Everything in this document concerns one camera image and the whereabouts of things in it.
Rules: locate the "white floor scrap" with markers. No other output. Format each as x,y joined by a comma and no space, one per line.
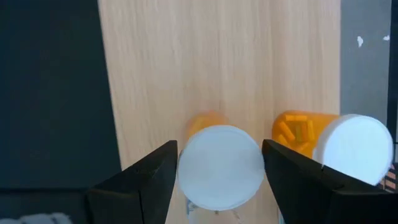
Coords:
386,38
359,41

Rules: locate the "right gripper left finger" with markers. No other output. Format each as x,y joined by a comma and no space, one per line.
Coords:
140,196

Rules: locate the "black hazard-striped floor mat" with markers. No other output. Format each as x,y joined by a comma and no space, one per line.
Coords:
391,180

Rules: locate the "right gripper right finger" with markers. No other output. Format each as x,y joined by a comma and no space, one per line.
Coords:
311,199

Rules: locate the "large orange pill bottle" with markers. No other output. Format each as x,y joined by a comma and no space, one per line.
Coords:
220,168
354,146

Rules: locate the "light wooden shelf board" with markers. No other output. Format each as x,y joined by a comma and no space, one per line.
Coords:
186,62

